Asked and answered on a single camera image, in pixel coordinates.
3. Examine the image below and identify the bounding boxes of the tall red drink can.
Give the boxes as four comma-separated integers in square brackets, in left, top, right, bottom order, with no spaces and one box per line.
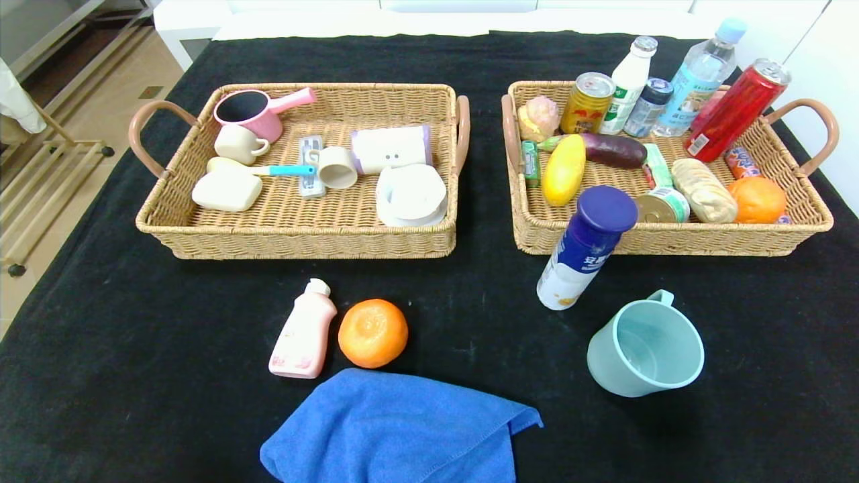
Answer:
[683,58,792,163]

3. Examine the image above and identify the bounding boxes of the black table cloth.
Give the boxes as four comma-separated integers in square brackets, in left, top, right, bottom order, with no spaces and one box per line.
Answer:
[0,30,859,483]

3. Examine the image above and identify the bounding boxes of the cream rounded soap box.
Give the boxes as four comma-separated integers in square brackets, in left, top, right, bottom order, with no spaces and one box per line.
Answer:
[191,168,264,213]

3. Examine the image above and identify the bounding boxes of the purple eggplant toy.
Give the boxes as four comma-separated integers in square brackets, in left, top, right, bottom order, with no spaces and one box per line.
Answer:
[537,132,648,169]

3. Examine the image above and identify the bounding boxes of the white furniture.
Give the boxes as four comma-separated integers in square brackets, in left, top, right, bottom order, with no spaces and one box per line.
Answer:
[153,0,833,71]

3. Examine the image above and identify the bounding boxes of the pink lotion bottle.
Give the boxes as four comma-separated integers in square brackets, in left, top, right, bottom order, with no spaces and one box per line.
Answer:
[268,278,338,380]

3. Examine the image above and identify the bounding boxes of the rectangular wicker basket brown handles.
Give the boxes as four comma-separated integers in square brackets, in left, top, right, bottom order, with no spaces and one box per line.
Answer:
[501,80,840,258]
[129,83,470,260]

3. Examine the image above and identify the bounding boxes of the white grey razor pack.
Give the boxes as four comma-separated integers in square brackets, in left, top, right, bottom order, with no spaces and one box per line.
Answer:
[298,135,327,199]

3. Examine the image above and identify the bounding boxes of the green gum pack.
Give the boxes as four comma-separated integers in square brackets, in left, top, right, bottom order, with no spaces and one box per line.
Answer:
[521,140,542,187]

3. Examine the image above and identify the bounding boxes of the orange tangerine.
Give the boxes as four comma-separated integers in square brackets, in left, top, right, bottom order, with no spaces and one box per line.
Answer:
[338,299,409,369]
[727,176,787,224]

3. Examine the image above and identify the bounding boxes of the orange blue snack packet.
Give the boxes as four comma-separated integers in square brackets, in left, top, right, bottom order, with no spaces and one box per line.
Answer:
[724,146,763,180]

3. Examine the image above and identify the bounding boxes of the cream mug with handle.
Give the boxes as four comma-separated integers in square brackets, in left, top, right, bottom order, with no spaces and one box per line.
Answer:
[214,124,270,166]

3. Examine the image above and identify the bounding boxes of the white bottle dark blue cap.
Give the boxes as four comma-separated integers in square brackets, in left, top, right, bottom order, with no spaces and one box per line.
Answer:
[536,185,639,311]

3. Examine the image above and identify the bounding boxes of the blue towel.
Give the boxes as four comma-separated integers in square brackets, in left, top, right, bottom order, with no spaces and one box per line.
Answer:
[260,368,544,483]

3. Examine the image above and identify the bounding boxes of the wooden rack on wheels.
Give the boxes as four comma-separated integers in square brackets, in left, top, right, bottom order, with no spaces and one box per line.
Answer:
[0,101,115,279]

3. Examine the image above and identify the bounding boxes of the beige bread loaf toy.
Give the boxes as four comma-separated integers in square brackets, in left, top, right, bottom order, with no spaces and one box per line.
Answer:
[672,158,739,224]

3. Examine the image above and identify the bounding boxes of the green white candy tube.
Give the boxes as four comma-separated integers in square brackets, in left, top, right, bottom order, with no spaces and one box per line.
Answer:
[641,143,674,191]

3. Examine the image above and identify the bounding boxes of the pink toy saucepan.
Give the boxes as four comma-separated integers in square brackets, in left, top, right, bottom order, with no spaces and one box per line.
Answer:
[213,87,317,144]

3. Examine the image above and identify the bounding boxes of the tin can green label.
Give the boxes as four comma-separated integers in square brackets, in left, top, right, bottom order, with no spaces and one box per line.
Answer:
[634,187,691,224]

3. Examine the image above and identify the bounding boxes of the yellow mango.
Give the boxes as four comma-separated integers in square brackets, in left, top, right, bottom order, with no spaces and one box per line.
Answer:
[542,134,587,207]

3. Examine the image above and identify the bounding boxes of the clear water bottle blue cap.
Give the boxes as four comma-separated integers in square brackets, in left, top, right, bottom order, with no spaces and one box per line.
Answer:
[654,17,748,138]

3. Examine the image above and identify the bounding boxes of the cream brush teal handle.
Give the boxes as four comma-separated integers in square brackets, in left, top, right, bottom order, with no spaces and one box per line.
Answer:
[206,156,316,178]

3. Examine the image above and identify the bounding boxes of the white hanging cloth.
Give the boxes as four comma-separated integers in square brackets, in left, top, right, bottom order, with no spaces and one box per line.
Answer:
[0,59,46,133]

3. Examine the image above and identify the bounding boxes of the teal plastic mug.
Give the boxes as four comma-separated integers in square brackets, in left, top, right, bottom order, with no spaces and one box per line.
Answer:
[587,289,705,398]

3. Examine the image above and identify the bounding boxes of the small blue lidded jar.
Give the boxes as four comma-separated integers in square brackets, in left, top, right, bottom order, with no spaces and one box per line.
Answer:
[623,78,674,138]

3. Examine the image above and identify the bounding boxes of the white purple tissue pack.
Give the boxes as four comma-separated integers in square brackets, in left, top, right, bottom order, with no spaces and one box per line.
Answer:
[350,125,434,176]

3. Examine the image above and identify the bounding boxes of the gold drink can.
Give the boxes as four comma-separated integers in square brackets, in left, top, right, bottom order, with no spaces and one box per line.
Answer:
[560,72,616,135]

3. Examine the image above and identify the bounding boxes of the small beige cup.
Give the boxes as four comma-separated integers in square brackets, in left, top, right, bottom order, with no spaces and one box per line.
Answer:
[305,146,359,190]

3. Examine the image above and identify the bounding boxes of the white round container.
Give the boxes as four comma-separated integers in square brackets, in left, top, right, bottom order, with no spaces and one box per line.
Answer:
[375,164,449,228]

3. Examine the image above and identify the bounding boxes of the white milk bottle green label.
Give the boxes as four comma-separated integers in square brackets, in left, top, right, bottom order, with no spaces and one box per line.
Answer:
[599,36,658,136]

